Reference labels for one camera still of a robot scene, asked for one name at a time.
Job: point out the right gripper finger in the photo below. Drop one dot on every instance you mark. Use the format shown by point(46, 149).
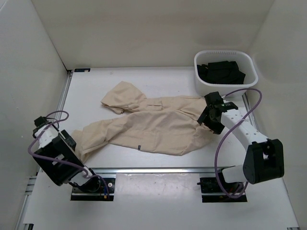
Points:
point(205, 117)
point(215, 127)

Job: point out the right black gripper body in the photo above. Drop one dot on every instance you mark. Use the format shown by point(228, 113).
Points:
point(209, 119)

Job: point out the beige trousers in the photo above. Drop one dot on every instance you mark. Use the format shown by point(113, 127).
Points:
point(165, 125)

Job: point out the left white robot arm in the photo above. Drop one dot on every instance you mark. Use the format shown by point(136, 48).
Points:
point(53, 150)

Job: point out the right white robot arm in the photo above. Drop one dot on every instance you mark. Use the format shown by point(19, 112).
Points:
point(264, 156)

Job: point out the black folded garment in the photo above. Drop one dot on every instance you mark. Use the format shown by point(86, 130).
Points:
point(224, 72)

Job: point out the white plastic basket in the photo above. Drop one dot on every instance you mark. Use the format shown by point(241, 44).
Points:
point(244, 62)

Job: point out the right aluminium frame rail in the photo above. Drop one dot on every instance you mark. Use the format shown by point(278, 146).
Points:
point(251, 116)

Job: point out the aluminium frame rail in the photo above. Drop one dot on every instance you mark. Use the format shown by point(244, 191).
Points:
point(44, 139)
point(251, 116)

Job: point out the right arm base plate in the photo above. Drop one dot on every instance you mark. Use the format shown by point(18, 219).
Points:
point(212, 193)

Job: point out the front aluminium rail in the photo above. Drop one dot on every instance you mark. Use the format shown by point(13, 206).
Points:
point(154, 170)

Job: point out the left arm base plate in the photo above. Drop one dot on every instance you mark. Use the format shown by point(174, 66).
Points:
point(96, 190)

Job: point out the left aluminium frame rail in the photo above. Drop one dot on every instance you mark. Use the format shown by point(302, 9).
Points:
point(44, 139)

